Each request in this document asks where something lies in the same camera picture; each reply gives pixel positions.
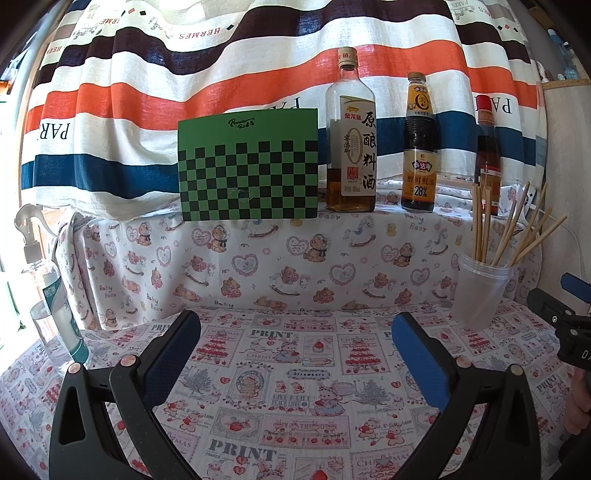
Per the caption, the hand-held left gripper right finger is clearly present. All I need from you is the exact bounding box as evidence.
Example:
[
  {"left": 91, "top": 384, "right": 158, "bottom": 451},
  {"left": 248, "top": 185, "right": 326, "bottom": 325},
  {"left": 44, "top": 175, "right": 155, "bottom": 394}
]
[{"left": 391, "top": 312, "right": 542, "bottom": 480}]

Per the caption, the person's right hand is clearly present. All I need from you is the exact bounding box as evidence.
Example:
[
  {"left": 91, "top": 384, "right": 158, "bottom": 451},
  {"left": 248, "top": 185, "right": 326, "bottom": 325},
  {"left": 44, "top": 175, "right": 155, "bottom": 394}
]
[{"left": 566, "top": 368, "right": 591, "bottom": 437}]

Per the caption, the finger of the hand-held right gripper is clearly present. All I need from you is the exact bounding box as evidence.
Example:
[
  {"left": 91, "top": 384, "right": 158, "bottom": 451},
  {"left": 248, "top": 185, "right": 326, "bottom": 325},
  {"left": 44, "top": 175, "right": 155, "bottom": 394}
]
[
  {"left": 560, "top": 272, "right": 591, "bottom": 306},
  {"left": 526, "top": 287, "right": 583, "bottom": 334}
]

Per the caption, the bear print cloth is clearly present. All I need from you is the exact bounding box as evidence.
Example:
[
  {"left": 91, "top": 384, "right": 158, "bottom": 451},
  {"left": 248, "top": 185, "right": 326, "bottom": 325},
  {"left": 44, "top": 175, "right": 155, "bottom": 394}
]
[{"left": 55, "top": 178, "right": 546, "bottom": 330}]

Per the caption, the red cap sauce bottle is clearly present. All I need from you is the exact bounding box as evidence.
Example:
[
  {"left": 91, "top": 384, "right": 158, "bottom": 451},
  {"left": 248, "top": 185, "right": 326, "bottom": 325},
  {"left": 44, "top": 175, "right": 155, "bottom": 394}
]
[{"left": 474, "top": 95, "right": 502, "bottom": 217}]

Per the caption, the bunch of chopsticks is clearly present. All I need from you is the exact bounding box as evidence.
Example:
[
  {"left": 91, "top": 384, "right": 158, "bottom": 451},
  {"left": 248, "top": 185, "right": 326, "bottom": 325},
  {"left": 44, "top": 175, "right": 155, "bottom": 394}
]
[{"left": 471, "top": 181, "right": 568, "bottom": 267}]

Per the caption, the clear cooking wine bottle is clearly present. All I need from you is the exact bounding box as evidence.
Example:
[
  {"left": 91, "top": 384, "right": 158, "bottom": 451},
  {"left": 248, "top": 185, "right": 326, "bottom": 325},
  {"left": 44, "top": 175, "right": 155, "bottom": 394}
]
[{"left": 324, "top": 47, "right": 377, "bottom": 213}]

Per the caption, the red print tablecloth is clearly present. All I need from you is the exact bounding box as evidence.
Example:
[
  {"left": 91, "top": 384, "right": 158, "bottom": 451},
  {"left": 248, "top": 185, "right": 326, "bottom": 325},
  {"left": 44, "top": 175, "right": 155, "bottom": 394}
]
[{"left": 0, "top": 300, "right": 578, "bottom": 480}]

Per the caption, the beige board with sticker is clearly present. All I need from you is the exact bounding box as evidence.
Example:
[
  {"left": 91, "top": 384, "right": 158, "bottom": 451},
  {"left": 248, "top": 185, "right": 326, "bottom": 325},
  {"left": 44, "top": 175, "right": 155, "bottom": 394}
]
[{"left": 540, "top": 76, "right": 591, "bottom": 301}]

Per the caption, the clear plastic cup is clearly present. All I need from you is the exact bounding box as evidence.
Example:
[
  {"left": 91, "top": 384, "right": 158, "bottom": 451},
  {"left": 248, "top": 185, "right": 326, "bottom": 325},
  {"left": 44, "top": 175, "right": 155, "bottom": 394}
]
[{"left": 450, "top": 253, "right": 515, "bottom": 330}]

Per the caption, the clear spray bottle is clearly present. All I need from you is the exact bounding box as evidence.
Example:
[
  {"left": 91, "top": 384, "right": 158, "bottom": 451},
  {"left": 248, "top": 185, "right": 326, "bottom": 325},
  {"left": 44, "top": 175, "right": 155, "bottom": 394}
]
[{"left": 13, "top": 205, "right": 90, "bottom": 370}]

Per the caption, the green checkered box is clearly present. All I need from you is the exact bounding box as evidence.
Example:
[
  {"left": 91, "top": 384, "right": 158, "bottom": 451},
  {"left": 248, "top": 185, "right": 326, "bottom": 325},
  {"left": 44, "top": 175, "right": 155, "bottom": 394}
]
[{"left": 177, "top": 108, "right": 320, "bottom": 222}]

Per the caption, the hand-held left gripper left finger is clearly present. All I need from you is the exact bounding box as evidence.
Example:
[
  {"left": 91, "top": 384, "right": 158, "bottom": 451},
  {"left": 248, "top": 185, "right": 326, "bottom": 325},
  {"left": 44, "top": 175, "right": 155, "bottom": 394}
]
[{"left": 48, "top": 309, "right": 202, "bottom": 480}]

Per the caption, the dark soy sauce bottle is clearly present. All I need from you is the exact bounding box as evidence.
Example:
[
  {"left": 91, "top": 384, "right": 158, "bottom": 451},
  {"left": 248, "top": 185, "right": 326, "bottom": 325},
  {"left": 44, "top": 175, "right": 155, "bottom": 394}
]
[{"left": 400, "top": 71, "right": 437, "bottom": 214}]

